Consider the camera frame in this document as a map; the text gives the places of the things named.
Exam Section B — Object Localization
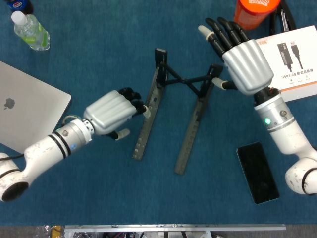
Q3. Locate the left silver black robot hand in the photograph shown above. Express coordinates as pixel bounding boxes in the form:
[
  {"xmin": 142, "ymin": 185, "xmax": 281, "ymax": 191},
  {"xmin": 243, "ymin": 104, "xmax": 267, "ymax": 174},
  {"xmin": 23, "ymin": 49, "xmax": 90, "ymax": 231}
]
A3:
[{"xmin": 83, "ymin": 87, "xmax": 151, "ymax": 141}]

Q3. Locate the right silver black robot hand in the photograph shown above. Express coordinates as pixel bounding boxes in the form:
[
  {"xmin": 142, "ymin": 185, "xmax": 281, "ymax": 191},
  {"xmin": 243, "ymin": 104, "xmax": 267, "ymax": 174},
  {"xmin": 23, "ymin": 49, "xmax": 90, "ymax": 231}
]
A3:
[{"xmin": 198, "ymin": 16, "xmax": 275, "ymax": 96}]

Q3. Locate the black folding laptop stand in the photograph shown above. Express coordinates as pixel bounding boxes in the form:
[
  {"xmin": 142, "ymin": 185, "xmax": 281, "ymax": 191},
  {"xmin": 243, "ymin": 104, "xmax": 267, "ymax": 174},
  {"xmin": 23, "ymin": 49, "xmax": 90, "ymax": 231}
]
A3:
[{"xmin": 132, "ymin": 48, "xmax": 223, "ymax": 176}]

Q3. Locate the silver laptop with apple logo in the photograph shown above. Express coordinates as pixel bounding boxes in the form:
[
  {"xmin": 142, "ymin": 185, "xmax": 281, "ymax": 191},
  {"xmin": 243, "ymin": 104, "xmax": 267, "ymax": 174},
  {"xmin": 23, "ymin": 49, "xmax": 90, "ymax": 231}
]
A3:
[{"xmin": 0, "ymin": 60, "xmax": 72, "ymax": 154}]

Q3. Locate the orange cylindrical snack can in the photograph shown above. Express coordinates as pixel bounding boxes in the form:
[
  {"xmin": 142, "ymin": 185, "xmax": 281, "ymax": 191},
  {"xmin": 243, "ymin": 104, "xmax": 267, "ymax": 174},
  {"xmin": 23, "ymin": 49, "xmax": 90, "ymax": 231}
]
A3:
[{"xmin": 233, "ymin": 0, "xmax": 281, "ymax": 31}]

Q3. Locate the blue felt table cloth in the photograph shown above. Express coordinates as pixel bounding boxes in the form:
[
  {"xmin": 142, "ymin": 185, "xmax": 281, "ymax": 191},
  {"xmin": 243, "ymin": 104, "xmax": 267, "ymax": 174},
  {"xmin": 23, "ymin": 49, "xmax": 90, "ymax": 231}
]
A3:
[{"xmin": 0, "ymin": 0, "xmax": 317, "ymax": 227}]

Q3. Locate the black smartphone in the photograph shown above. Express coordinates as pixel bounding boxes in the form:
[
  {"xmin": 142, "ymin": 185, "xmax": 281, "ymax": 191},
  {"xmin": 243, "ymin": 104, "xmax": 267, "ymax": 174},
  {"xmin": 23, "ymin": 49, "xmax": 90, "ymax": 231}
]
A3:
[{"xmin": 236, "ymin": 141, "xmax": 280, "ymax": 205}]

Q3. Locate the clear water bottle green label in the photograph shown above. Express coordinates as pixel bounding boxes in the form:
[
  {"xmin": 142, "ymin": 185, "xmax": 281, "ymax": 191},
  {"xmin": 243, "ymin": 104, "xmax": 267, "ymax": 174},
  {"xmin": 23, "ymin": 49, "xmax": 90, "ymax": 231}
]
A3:
[{"xmin": 11, "ymin": 10, "xmax": 51, "ymax": 51}]

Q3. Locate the clear plastic bag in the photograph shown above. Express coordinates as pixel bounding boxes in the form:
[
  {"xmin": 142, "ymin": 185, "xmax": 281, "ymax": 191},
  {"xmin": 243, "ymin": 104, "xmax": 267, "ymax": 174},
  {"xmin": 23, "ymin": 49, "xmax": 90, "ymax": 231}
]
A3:
[{"xmin": 34, "ymin": 225, "xmax": 65, "ymax": 238}]

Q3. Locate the dark cola bottle blue label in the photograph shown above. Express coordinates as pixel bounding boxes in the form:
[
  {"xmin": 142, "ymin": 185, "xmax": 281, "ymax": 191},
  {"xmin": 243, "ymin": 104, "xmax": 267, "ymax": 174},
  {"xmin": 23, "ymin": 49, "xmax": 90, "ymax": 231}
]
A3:
[{"xmin": 4, "ymin": 0, "xmax": 34, "ymax": 14}]

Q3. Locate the white usb cable box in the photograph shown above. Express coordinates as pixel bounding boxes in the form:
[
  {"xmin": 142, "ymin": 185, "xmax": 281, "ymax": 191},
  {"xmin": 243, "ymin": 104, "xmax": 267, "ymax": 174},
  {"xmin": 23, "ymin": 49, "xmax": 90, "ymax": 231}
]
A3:
[{"xmin": 255, "ymin": 25, "xmax": 317, "ymax": 103}]

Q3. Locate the aluminium table edge rail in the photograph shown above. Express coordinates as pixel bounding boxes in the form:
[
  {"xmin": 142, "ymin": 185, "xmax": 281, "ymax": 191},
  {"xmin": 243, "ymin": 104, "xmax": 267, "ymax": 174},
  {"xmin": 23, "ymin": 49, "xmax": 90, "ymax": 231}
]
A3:
[{"xmin": 64, "ymin": 224, "xmax": 287, "ymax": 233}]

